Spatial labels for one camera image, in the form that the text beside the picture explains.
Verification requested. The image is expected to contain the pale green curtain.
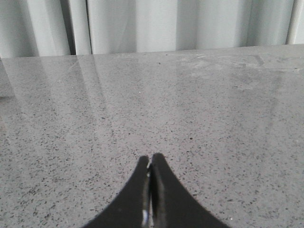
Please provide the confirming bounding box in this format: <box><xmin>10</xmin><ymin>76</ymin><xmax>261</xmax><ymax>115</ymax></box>
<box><xmin>0</xmin><ymin>0</ymin><xmax>304</xmax><ymax>58</ymax></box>

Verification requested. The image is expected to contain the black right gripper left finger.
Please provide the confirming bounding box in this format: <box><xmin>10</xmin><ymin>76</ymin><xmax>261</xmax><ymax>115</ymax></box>
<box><xmin>84</xmin><ymin>156</ymin><xmax>150</xmax><ymax>228</ymax></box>

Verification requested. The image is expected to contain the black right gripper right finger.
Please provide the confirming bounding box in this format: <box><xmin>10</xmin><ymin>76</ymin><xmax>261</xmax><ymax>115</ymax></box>
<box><xmin>150</xmin><ymin>153</ymin><xmax>228</xmax><ymax>228</ymax></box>

